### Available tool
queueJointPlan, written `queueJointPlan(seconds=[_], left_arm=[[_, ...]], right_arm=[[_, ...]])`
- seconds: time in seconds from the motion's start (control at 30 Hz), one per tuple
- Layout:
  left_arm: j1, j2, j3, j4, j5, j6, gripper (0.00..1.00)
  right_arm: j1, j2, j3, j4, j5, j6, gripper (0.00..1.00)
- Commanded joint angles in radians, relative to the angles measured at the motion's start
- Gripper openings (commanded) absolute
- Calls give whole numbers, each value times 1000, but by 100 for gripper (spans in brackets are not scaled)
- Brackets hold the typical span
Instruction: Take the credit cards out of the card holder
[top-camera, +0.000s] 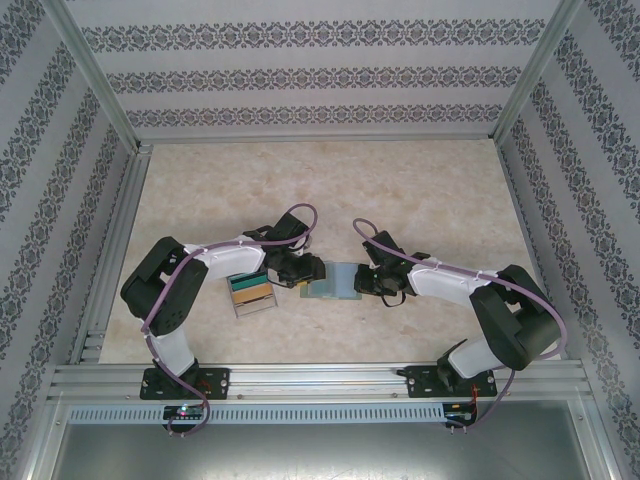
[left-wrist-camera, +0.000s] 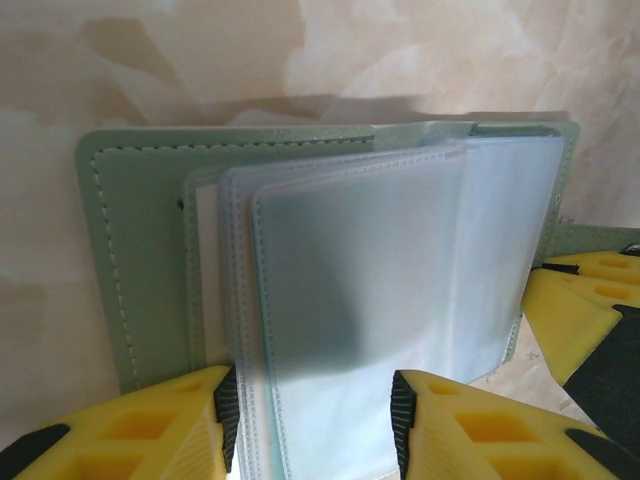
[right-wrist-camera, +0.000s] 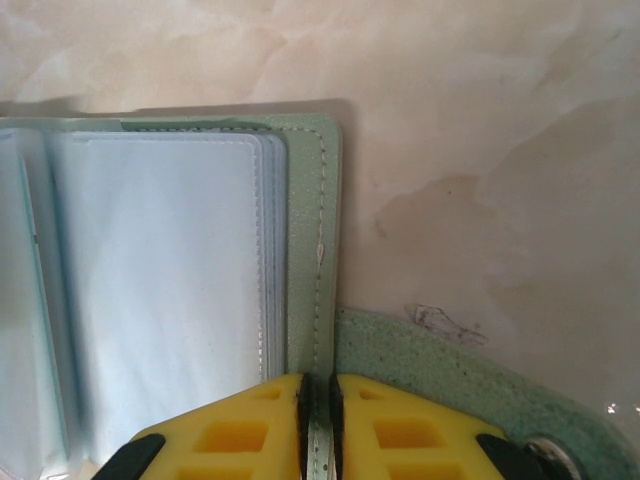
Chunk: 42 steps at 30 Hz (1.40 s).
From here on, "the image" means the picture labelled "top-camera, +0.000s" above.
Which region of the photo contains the slotted grey cable duct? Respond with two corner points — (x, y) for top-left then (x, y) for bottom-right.
(67, 403), (446, 425)

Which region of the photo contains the grey-blue card holder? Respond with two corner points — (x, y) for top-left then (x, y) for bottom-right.
(299, 260), (364, 301)

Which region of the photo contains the clear acrylic card tray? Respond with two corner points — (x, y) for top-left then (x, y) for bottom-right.
(225, 271), (279, 320)

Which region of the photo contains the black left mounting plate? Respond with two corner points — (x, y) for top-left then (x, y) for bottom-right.
(139, 367), (232, 402)

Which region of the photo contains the teal credit card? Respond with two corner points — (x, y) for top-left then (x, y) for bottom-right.
(229, 273), (270, 292)

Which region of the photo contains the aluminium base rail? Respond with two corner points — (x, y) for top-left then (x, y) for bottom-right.
(49, 363), (586, 402)

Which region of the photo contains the aluminium frame post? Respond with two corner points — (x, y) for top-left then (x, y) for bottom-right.
(492, 0), (587, 144)
(42, 0), (151, 154)

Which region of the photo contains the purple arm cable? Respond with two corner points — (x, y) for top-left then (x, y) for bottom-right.
(142, 202), (320, 439)
(352, 217), (568, 434)

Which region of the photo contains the grey metal panel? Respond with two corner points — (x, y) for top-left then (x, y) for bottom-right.
(29, 419), (619, 480)

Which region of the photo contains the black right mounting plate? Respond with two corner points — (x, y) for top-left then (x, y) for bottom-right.
(399, 364), (501, 401)

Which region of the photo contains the right aluminium frame post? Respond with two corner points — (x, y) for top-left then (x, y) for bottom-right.
(492, 0), (587, 144)

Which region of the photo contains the circuit board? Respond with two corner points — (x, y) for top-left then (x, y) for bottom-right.
(443, 402), (479, 424)
(163, 403), (206, 421)

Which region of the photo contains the black mounting plate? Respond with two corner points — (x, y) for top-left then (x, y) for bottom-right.
(139, 367), (232, 402)
(399, 364), (501, 401)

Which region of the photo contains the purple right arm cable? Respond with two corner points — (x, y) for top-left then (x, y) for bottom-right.
(352, 217), (568, 434)

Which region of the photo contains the right circuit board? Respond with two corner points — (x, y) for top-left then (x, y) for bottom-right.
(443, 402), (479, 424)

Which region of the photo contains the left aluminium frame post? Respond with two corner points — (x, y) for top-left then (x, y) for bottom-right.
(42, 0), (151, 154)

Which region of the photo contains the left circuit board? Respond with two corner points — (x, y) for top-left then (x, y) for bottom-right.
(163, 403), (206, 421)

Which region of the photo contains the gold credit card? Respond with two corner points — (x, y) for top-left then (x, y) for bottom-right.
(231, 285), (274, 306)

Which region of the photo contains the aluminium rear frame bar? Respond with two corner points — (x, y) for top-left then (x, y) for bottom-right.
(134, 133), (501, 147)

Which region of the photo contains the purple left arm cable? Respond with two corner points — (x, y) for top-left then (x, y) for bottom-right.
(142, 202), (320, 439)

